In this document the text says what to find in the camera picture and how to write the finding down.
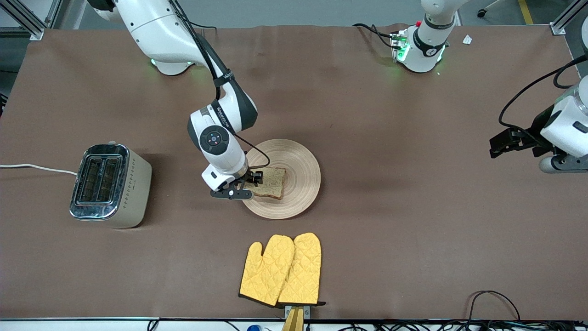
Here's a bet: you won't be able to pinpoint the yellow quilted oven mitt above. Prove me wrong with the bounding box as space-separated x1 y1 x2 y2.
239 234 295 307
277 232 327 306

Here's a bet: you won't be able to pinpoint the beige chrome two-slot toaster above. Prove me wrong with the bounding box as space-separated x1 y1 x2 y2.
69 142 153 229

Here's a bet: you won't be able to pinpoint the round wooden plate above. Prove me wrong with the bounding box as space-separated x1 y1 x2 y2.
241 139 321 220

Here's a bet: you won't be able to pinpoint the tangled black cables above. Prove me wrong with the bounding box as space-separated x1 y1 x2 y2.
340 320 588 331

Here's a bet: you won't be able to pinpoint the white toaster power cord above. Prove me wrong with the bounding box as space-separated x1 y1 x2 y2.
0 163 78 176

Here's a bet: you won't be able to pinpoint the brown bread slice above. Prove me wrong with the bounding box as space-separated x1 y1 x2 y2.
248 166 287 200

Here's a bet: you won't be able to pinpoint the brown table cloth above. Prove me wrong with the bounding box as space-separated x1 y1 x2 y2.
0 23 588 321

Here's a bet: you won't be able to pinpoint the looped black cable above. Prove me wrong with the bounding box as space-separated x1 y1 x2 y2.
468 291 522 322

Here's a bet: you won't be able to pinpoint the aluminium frame profile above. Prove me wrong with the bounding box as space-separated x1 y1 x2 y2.
0 0 62 41
550 0 582 36

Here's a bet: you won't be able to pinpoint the black left arm base cable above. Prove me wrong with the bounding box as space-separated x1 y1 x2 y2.
353 23 400 49

